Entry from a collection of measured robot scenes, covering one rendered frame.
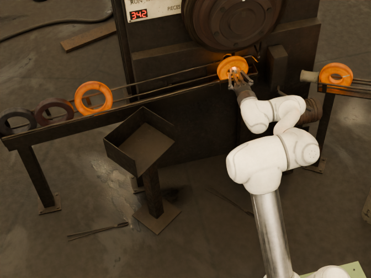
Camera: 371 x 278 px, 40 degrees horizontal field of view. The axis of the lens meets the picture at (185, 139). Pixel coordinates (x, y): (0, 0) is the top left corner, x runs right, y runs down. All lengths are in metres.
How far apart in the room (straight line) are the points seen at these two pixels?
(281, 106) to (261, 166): 0.62
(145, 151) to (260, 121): 0.56
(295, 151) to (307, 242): 1.16
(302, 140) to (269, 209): 0.27
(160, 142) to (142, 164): 0.15
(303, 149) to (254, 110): 0.60
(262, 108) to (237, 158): 0.62
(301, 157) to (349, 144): 1.57
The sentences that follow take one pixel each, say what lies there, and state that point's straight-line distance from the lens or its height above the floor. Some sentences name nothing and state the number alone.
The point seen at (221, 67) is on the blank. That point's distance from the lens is 2.52.
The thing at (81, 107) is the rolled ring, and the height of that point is 0.69.
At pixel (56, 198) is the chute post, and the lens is 3.10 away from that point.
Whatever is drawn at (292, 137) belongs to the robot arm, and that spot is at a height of 1.12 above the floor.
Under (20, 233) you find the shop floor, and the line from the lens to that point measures 3.05.
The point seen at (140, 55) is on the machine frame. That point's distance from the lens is 2.50.
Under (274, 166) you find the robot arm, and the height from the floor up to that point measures 1.07.
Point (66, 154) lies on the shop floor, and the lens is 3.30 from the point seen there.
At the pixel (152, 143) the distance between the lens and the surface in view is 2.45.
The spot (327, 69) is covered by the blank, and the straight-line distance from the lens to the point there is 2.61.
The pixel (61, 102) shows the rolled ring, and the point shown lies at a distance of 2.50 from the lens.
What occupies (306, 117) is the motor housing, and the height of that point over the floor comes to 0.49.
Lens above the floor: 2.45
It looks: 49 degrees down
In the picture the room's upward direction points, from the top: 4 degrees counter-clockwise
